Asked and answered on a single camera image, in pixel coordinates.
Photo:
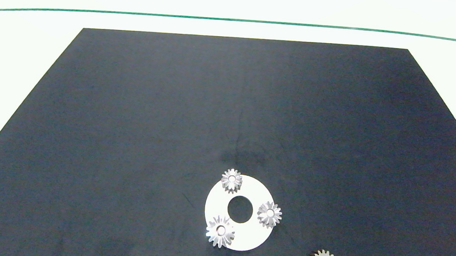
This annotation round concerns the large steel gear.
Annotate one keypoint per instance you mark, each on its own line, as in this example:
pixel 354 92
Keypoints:
pixel 214 233

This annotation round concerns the dark mat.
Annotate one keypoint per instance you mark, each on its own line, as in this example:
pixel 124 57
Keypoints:
pixel 129 136

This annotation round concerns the round white plate with pins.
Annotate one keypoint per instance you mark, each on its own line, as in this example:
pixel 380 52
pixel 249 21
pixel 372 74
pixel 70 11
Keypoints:
pixel 252 235

